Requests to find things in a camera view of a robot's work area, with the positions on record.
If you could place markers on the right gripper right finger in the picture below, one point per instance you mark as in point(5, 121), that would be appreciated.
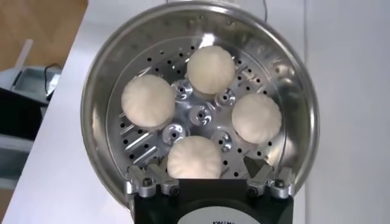
point(278, 185)

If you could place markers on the white steamed baozi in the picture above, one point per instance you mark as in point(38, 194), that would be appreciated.
point(148, 101)
point(194, 158)
point(211, 70)
point(256, 118)

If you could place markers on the white table foot bar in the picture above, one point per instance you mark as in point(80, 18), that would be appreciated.
point(25, 53)

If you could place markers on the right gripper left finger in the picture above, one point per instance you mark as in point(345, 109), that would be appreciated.
point(146, 186)

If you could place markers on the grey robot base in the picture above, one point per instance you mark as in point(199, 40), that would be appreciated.
point(18, 112)

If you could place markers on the stainless steel steamer basket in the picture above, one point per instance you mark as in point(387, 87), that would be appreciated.
point(100, 91)

